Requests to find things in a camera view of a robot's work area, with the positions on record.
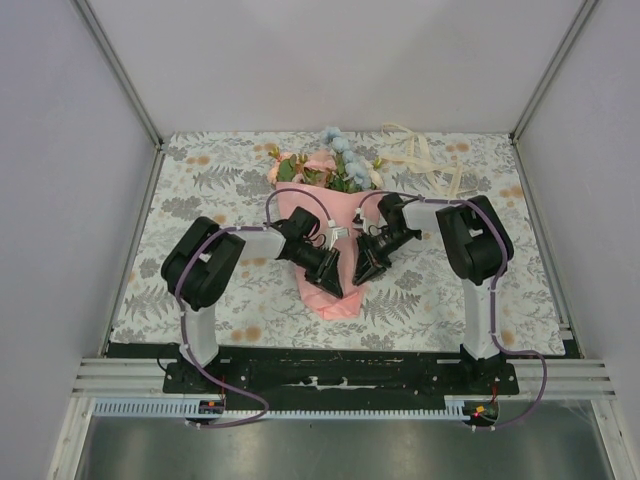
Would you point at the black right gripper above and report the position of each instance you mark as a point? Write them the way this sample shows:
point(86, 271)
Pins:
point(370, 263)

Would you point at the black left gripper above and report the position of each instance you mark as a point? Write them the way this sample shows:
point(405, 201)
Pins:
point(325, 274)

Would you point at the pink wrapping paper sheet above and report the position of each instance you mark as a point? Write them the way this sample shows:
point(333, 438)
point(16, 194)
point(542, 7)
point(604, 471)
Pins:
point(326, 193)

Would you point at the blue fake hydrangea stem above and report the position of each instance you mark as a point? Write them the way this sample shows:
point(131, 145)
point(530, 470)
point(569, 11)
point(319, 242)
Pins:
point(338, 144)

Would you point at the pink fake rose stem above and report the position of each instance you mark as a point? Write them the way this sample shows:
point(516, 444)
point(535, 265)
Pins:
point(318, 169)

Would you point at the orange fake rose stem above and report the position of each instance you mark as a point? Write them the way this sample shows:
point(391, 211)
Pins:
point(288, 167)

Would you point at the cream ribbon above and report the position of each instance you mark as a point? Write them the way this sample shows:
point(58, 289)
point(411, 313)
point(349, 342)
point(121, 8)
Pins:
point(418, 158)

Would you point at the green leafy rose stem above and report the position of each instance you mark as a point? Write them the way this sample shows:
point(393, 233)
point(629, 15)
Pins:
point(354, 176)

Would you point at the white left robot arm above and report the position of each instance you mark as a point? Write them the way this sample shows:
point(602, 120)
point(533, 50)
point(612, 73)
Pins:
point(200, 266)

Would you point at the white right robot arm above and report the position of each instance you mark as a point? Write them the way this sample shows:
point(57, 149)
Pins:
point(478, 250)

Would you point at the floral patterned table mat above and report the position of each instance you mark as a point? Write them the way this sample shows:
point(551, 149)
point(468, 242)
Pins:
point(417, 305)

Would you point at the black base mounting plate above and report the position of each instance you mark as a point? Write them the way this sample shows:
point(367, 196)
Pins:
point(346, 379)

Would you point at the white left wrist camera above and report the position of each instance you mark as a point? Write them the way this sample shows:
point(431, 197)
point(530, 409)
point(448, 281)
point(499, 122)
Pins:
point(334, 233)

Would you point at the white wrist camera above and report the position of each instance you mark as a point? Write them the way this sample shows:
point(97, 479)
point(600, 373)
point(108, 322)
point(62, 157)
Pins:
point(361, 222)
point(334, 233)

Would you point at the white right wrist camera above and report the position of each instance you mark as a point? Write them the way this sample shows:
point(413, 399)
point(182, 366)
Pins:
point(361, 222)

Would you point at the white slotted cable duct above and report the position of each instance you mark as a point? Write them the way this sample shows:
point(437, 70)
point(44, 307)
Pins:
point(197, 409)

